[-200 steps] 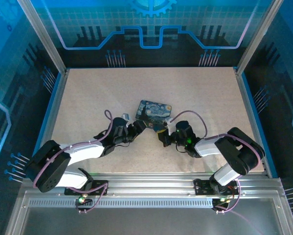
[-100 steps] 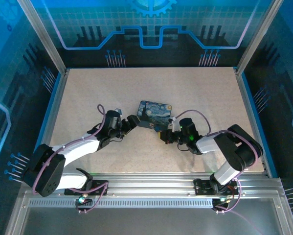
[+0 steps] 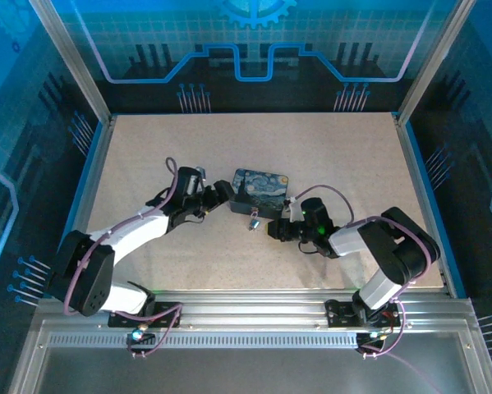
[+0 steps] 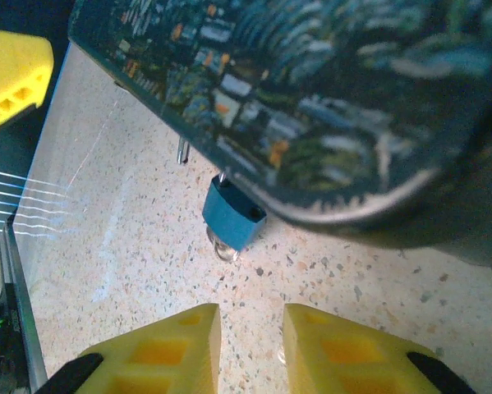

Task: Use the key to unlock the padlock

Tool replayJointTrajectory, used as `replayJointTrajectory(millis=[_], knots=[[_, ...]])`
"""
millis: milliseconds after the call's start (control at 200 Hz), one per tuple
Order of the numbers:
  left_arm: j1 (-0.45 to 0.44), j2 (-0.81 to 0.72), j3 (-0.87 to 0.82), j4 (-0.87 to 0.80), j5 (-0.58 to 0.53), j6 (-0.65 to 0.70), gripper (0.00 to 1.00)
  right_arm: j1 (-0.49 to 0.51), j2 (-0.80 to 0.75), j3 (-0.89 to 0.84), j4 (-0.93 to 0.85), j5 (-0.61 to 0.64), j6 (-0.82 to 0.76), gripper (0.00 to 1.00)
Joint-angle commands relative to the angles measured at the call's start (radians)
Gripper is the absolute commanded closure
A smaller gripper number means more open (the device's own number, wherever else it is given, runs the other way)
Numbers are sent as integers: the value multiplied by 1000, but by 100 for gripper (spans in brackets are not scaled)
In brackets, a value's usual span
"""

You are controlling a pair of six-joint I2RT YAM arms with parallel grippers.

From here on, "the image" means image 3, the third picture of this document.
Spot starry night painted tin box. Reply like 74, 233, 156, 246
228, 167, 291, 221

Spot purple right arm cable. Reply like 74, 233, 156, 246
286, 183, 434, 360

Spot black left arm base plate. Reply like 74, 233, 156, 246
108, 300, 184, 329

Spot small silver padlock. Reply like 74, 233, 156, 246
247, 207, 263, 232

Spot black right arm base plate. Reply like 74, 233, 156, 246
324, 298, 407, 329

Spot black connector with lights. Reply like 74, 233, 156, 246
126, 323, 156, 350
355, 328, 394, 356

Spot aluminium frame post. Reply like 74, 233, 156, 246
28, 0, 117, 124
397, 0, 479, 124

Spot aluminium front frame rail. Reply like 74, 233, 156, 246
35, 288, 476, 342

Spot slotted grey cable duct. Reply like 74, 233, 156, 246
47, 332, 360, 350

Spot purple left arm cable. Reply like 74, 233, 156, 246
62, 157, 184, 359

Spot aluminium side frame rail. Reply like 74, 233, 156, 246
392, 112, 456, 288
50, 114, 118, 299

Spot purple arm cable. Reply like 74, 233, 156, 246
286, 183, 434, 360
62, 157, 184, 359

